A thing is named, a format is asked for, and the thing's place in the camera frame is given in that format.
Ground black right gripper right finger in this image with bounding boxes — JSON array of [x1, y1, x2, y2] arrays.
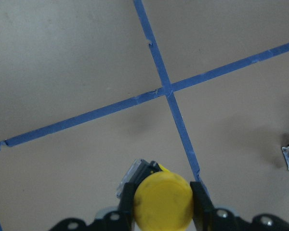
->
[[190, 181, 214, 231]]

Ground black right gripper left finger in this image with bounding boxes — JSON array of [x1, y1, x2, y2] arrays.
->
[[119, 183, 135, 231]]

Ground yellow push button switch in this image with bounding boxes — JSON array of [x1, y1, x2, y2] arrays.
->
[[115, 158, 195, 231]]

